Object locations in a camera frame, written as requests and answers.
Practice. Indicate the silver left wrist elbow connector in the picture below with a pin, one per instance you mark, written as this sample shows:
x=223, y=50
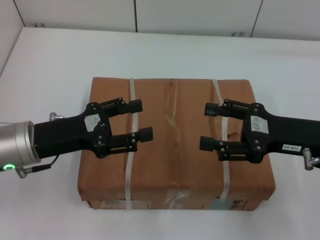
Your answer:
x=55, y=116

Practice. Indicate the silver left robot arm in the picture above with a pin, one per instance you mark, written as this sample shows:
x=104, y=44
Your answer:
x=13, y=145

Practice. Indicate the brown cardboard box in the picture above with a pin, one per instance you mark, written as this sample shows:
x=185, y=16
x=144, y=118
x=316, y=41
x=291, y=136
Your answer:
x=175, y=155

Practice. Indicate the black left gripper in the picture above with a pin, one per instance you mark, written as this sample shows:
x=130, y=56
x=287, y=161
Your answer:
x=67, y=132

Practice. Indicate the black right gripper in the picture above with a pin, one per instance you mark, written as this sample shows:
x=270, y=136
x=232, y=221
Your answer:
x=280, y=132

